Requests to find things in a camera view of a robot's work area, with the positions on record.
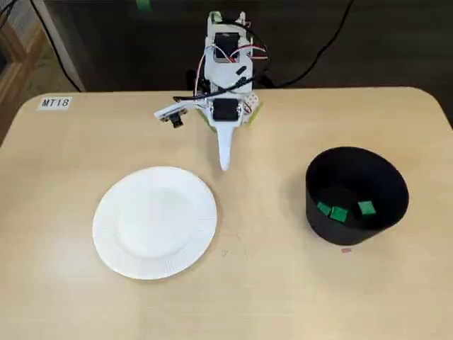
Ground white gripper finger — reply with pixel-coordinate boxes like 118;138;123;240
214;123;239;172

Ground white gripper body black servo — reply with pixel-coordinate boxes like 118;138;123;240
207;94;248;127

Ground white paper plate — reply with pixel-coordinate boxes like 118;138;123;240
92;166;218;281

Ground black pot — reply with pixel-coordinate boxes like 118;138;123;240
304;146;411;247

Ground black table clamp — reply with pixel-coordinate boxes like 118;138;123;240
186;69;206;96

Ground white MT18 label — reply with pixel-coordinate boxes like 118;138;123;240
37;96;72;111

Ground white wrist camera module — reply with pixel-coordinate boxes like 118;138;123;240
153;102;194;129

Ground red servo wire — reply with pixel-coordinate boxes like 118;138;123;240
196;38;270;93

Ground white metal post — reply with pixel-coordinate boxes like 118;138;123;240
30;0;87;93

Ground wooden furniture frame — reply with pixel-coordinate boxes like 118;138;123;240
0;19;49;148

